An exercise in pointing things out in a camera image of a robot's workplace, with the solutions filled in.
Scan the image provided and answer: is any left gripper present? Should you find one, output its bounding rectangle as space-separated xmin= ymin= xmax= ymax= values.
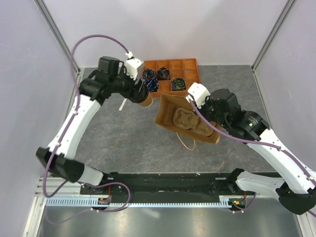
xmin=110 ymin=66 xmax=145 ymax=103

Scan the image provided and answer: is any brown paper coffee cup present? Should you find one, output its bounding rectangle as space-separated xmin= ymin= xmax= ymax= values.
xmin=139 ymin=93 xmax=153 ymax=107

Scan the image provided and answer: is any white straw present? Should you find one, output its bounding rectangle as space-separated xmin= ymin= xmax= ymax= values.
xmin=118 ymin=99 xmax=127 ymax=111

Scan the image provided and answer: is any brown paper bag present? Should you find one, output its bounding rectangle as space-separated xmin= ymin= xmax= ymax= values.
xmin=155 ymin=94 xmax=221 ymax=151

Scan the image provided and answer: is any cardboard cup carrier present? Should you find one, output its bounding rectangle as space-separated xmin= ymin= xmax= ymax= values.
xmin=173 ymin=108 xmax=214 ymax=136

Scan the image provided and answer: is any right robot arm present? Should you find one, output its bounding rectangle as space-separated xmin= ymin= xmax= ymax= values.
xmin=191 ymin=85 xmax=316 ymax=215

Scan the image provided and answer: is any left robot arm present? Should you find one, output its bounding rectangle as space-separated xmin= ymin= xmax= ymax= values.
xmin=36 ymin=56 xmax=152 ymax=194

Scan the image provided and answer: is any blue striped rolled tie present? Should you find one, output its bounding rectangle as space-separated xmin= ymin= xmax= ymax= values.
xmin=146 ymin=78 xmax=159 ymax=92

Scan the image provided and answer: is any dark patterned rolled tie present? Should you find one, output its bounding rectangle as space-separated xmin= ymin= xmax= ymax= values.
xmin=143 ymin=68 xmax=156 ymax=80

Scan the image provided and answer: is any black brown rolled tie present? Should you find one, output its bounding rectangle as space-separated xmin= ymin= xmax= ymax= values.
xmin=157 ymin=67 xmax=170 ymax=80

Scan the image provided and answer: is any orange compartment tray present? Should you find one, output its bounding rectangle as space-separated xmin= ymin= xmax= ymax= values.
xmin=144 ymin=58 xmax=201 ymax=98

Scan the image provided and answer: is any green yellow rolled tie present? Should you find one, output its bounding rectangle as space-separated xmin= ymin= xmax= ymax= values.
xmin=171 ymin=78 xmax=186 ymax=91

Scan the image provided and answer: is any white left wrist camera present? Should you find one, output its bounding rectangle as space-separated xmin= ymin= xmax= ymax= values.
xmin=124 ymin=51 xmax=145 ymax=81

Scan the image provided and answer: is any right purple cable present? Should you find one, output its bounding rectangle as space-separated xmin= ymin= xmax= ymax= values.
xmin=188 ymin=97 xmax=316 ymax=218

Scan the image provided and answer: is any purple cable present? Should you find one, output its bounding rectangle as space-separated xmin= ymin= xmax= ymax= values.
xmin=188 ymin=97 xmax=316 ymax=218
xmin=43 ymin=34 xmax=134 ymax=225

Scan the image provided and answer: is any slotted cable duct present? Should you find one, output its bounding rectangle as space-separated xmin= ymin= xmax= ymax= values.
xmin=45 ymin=197 xmax=233 ymax=208

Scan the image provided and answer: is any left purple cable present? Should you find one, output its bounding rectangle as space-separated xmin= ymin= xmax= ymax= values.
xmin=43 ymin=34 xmax=134 ymax=225

